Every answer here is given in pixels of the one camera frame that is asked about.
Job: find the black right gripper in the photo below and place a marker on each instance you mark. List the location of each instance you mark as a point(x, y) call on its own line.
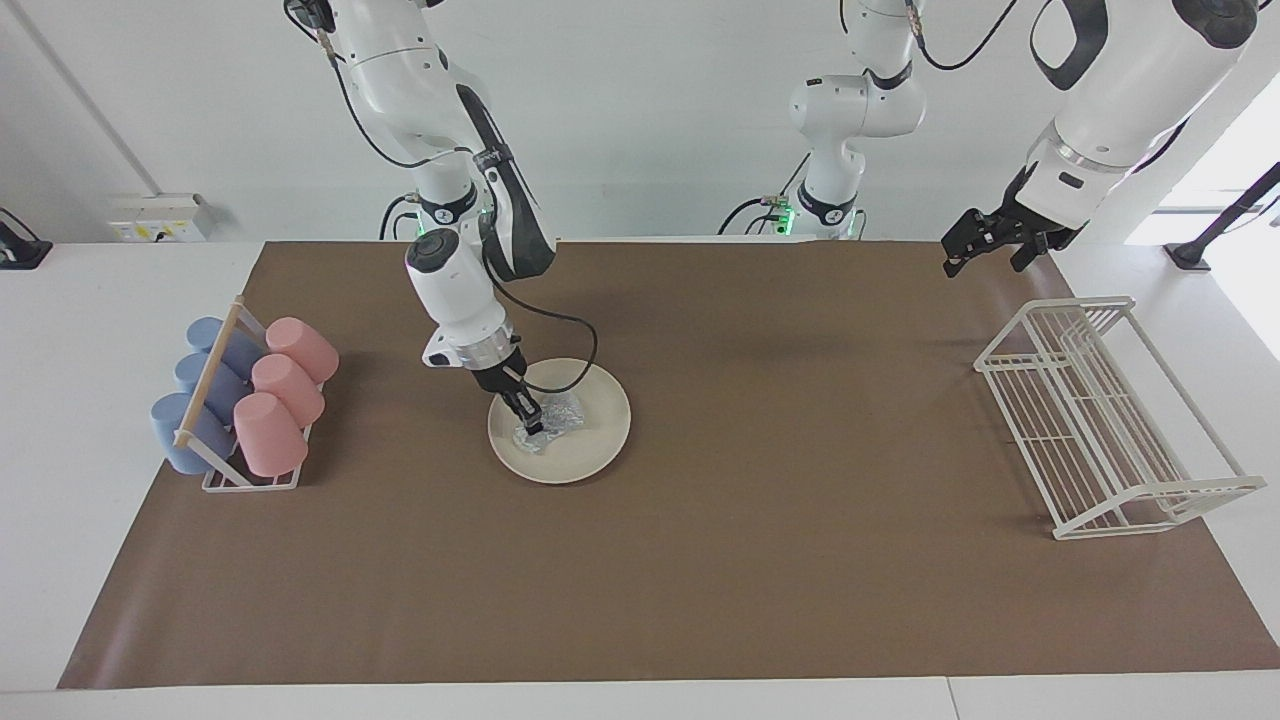
point(500, 375)

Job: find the round cream plate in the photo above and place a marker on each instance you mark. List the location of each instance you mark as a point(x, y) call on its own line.
point(595, 440)

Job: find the pink cup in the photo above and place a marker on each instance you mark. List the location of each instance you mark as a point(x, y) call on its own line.
point(290, 390)
point(305, 350)
point(268, 437)

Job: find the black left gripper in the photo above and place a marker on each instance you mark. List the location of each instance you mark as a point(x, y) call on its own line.
point(1020, 220)

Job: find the brown table mat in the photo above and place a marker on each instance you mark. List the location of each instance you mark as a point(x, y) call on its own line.
point(800, 600)

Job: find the blue cup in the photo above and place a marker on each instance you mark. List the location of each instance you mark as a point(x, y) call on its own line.
point(222, 388)
point(165, 425)
point(235, 350)

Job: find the white wall socket box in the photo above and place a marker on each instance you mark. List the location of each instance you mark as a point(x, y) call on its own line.
point(150, 220)

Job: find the black table clamp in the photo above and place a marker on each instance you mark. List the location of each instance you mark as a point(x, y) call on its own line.
point(20, 250)

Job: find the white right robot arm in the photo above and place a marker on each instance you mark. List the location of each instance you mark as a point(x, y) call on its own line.
point(455, 290)

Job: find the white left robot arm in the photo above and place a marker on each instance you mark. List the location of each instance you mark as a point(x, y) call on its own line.
point(1120, 100)

